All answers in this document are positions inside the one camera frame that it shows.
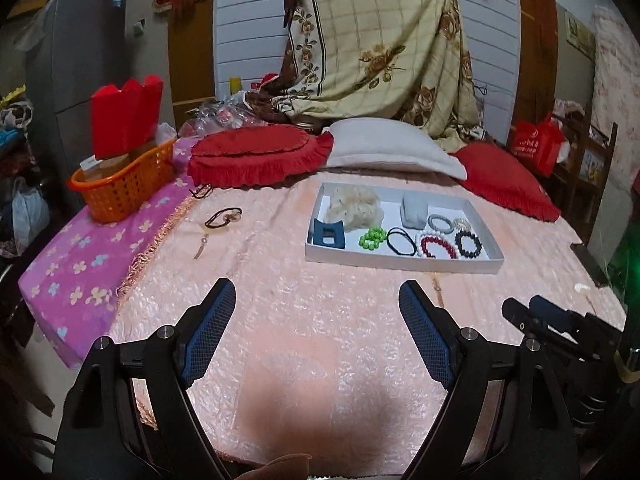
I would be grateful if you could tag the grey refrigerator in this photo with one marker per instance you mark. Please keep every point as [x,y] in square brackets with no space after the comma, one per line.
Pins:
[75,70]

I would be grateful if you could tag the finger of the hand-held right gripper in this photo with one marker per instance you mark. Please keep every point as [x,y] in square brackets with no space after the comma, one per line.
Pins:
[550,311]
[515,316]

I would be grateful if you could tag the red pillow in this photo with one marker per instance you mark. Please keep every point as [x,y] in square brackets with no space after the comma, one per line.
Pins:
[505,180]

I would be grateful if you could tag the pink bedspread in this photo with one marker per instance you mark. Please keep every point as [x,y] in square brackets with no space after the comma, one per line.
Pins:
[310,350]

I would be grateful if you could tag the white pillow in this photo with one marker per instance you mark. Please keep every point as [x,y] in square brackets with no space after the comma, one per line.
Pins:
[385,145]

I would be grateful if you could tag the pink floral mattress pad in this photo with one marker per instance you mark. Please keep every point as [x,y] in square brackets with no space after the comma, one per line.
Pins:
[85,265]

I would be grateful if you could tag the yellow bottle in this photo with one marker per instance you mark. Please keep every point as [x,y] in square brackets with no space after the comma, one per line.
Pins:
[235,86]

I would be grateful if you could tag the orange plastic basket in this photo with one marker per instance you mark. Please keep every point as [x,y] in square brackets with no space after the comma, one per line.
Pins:
[125,190]

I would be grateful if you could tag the cream fluffy scrunchie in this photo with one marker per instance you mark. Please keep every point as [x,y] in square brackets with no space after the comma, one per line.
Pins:
[355,207]

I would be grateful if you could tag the red paper bag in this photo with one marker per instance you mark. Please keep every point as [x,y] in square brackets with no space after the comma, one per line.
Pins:
[125,115]

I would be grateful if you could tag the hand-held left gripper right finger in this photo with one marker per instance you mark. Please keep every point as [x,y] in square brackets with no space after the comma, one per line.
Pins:
[430,335]

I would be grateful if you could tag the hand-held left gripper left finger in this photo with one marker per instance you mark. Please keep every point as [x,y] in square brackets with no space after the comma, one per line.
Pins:
[210,330]

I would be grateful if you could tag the blue hair claw clip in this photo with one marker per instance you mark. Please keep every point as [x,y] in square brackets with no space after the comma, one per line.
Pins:
[320,232]

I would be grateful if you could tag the clear plastic bags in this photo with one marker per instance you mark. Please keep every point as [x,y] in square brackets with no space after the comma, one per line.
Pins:
[220,117]

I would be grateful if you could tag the red shopping bag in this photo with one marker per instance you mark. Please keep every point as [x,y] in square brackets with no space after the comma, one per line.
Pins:
[537,142]

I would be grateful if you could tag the cardboard box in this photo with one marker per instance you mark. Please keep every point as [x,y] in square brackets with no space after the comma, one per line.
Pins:
[107,165]

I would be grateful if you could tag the red round fringed cushion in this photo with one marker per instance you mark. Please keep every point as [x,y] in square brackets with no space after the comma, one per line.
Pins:
[255,155]

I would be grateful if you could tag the framed wall picture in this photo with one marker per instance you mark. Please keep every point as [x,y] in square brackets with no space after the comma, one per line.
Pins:
[580,35]

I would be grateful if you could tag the white shallow tray box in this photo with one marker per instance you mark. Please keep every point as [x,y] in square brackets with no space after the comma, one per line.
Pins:
[392,205]

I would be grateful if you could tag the wooden shelf rack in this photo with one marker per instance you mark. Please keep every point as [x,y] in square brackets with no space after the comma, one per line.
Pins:
[595,160]

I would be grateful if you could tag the floral beige blanket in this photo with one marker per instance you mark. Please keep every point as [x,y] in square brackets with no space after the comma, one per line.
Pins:
[380,45]

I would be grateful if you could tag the thin hair pin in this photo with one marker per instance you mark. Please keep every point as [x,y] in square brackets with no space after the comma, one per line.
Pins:
[200,249]

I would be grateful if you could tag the white plastic bag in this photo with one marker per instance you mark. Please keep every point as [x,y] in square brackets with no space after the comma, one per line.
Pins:
[30,215]

